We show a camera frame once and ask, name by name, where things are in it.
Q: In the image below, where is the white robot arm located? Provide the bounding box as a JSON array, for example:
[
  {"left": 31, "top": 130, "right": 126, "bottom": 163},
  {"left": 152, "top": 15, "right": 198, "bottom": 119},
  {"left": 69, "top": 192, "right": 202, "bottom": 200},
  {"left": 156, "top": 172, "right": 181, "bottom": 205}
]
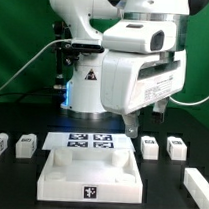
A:
[{"left": 49, "top": 0, "right": 209, "bottom": 138}]

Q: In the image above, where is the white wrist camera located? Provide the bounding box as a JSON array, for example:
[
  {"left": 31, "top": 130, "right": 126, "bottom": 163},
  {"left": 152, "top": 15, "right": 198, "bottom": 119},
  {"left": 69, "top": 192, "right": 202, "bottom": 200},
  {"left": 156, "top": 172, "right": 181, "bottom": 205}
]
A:
[{"left": 102, "top": 19, "right": 185, "bottom": 54}]

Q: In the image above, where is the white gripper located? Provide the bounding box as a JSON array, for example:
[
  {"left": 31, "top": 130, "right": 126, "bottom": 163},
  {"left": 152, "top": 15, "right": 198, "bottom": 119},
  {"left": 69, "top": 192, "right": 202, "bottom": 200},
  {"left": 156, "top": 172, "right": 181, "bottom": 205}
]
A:
[{"left": 100, "top": 50, "right": 187, "bottom": 138}]

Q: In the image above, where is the white square tabletop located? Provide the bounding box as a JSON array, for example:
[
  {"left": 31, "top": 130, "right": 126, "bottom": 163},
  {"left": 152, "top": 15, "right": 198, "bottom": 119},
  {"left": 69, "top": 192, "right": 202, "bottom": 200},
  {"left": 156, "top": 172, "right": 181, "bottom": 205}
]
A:
[{"left": 37, "top": 147, "right": 143, "bottom": 204}]

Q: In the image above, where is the black camera on stand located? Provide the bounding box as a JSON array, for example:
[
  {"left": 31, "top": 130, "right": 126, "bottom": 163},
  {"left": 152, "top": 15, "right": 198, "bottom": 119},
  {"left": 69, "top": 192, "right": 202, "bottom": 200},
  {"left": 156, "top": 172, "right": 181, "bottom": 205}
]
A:
[{"left": 47, "top": 20, "right": 107, "bottom": 110}]

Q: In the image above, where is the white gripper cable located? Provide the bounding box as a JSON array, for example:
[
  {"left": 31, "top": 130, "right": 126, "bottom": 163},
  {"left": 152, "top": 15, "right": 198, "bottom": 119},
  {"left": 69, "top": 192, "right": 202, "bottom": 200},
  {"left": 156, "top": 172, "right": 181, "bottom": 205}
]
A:
[{"left": 168, "top": 0, "right": 209, "bottom": 109}]

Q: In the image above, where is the paper sheet with tags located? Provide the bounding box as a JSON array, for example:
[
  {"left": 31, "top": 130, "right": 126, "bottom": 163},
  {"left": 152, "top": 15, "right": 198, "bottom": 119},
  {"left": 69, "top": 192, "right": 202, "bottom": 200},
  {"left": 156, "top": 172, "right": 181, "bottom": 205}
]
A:
[{"left": 43, "top": 132, "right": 135, "bottom": 150}]

